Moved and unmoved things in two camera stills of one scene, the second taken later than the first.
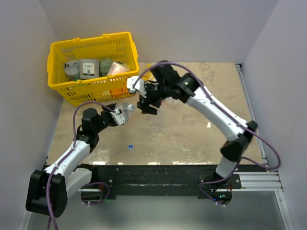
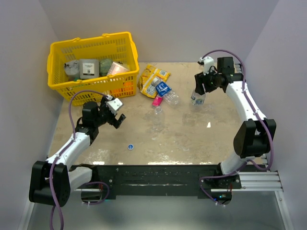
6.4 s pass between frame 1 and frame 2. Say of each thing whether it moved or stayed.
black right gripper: moved
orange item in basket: stayed
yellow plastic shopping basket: stayed
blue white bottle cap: stayed
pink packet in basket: stayed
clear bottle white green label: moved
